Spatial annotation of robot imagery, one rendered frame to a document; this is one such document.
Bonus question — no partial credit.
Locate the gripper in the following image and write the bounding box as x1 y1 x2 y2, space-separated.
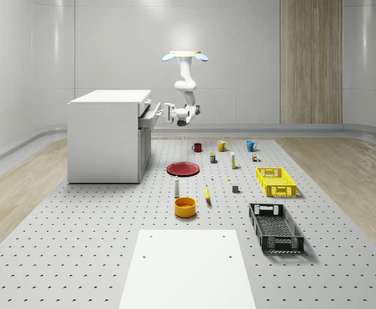
160 102 177 124

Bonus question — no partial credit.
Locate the white cabinet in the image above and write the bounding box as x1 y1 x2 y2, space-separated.
67 89 153 185

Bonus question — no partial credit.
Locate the yellow bowl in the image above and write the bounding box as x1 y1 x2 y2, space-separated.
174 197 197 220

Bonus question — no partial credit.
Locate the dark grey basket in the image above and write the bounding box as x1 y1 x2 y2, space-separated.
248 203 305 256

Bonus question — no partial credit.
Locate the yellow basket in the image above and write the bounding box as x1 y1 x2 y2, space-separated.
256 167 297 198

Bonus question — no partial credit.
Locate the white drawer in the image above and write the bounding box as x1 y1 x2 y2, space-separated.
138 102 163 130

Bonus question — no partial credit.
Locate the white board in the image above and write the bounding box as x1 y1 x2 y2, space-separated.
118 229 258 309

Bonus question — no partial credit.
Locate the red plate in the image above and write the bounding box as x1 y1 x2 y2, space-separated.
166 162 201 177

